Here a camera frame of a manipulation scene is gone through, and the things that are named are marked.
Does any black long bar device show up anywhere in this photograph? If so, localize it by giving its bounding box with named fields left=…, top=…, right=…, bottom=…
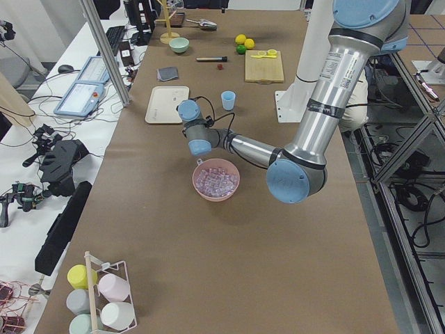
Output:
left=34, top=181, right=92, bottom=276

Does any pink bowl of ice cubes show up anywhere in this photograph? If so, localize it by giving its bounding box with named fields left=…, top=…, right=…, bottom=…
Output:
left=192, top=158, right=240, bottom=202

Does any black keyboard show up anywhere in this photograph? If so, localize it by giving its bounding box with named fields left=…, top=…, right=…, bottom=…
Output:
left=106, top=26, right=126, bottom=56

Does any white plastic cup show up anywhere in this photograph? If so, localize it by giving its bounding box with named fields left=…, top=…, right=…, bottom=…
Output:
left=100, top=302, right=135, bottom=331

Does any grey plastic cup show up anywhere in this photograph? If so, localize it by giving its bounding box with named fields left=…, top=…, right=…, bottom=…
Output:
left=66, top=289, right=90, bottom=315

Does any cream rabbit serving tray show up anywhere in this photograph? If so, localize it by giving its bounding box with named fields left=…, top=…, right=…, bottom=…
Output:
left=145, top=86, right=189, bottom=125

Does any pink plastic cup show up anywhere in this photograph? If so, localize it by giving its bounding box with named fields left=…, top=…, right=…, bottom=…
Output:
left=97, top=273, right=130, bottom=302

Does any yellow lemon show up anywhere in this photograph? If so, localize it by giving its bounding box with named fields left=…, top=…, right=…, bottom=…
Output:
left=243, top=38, right=255, bottom=50
left=235, top=34, right=247, bottom=45

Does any aluminium frame post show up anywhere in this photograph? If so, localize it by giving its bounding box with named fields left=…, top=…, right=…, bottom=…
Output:
left=79, top=0, right=130, bottom=107

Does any light blue plastic cup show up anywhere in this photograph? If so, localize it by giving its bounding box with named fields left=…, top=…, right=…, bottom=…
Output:
left=220, top=90, right=236, bottom=111

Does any grey folded cloth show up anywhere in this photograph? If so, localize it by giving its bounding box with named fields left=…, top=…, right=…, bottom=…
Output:
left=157, top=67, right=179, bottom=82

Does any mint green bowl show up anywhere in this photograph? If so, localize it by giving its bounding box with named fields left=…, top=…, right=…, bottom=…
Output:
left=169, top=37, right=190, bottom=54

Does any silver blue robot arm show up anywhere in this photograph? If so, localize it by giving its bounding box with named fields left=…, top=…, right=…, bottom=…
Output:
left=177, top=1, right=411, bottom=204

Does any yellow plastic cup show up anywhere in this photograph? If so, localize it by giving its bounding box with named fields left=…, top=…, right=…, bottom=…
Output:
left=67, top=264, right=88, bottom=289

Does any wooden cup tree stand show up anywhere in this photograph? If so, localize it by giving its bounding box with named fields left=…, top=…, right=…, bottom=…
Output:
left=157, top=0, right=180, bottom=45

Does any yellow plastic knife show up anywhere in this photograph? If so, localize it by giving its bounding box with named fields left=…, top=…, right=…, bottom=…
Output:
left=250, top=54, right=277, bottom=58

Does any metal ice scoop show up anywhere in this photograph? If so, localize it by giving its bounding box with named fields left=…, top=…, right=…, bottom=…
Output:
left=185, top=19, right=218, bottom=31

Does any black computer mouse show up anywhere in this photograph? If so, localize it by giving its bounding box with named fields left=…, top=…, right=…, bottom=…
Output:
left=58, top=64, right=74, bottom=74

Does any blue teach pendant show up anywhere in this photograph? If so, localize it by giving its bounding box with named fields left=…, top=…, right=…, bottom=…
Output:
left=76, top=56, right=110, bottom=84
left=54, top=81, right=104, bottom=118

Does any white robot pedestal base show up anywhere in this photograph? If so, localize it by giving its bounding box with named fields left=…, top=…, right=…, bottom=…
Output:
left=275, top=0, right=334, bottom=123

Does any white wire cup rack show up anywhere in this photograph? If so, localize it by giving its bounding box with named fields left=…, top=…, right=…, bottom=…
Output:
left=84, top=251, right=138, bottom=333

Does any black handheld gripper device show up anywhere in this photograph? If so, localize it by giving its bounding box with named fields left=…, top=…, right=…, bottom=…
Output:
left=22, top=124, right=89, bottom=197

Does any green lime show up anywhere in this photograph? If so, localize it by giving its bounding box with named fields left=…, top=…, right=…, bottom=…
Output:
left=236, top=45, right=246, bottom=55

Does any bamboo cutting board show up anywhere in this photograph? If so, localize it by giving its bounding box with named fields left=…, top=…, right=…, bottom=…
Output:
left=245, top=50, right=284, bottom=84

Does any mint plastic cup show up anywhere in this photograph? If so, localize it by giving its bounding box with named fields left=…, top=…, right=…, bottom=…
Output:
left=69, top=314, right=92, bottom=334

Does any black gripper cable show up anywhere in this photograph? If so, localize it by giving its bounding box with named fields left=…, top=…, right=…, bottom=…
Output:
left=193, top=95, right=272, bottom=170

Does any steel muddler black tip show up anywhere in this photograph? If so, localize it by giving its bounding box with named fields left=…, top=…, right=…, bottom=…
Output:
left=195, top=56, right=228, bottom=63

